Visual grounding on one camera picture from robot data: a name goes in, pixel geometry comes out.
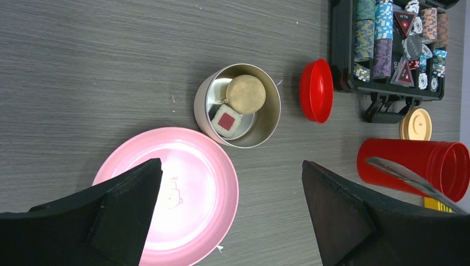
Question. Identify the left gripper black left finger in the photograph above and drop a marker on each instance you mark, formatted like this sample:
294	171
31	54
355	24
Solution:
105	224

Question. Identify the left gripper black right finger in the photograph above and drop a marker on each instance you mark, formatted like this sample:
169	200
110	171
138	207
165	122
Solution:
355	225

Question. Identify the metal serving tongs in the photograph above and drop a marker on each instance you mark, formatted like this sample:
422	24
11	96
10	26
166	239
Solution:
413	179

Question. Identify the red plastic cup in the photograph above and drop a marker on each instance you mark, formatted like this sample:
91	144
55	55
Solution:
443	164

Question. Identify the beige round lid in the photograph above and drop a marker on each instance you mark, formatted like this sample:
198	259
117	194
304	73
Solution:
416	125

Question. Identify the red lid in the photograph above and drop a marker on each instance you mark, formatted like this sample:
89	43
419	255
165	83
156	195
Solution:
316	91

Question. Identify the sushi roll piece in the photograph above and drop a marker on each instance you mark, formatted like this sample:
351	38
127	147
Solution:
226	121

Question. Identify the beige round bun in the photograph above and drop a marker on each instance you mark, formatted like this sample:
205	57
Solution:
245	94

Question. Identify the round steel lunch box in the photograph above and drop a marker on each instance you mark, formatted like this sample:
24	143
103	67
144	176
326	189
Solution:
255	128

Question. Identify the pink plate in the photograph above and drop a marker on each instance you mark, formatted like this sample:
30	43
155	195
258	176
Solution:
198	196

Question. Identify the black poker chip case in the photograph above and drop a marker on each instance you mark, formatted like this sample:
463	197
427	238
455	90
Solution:
393	51

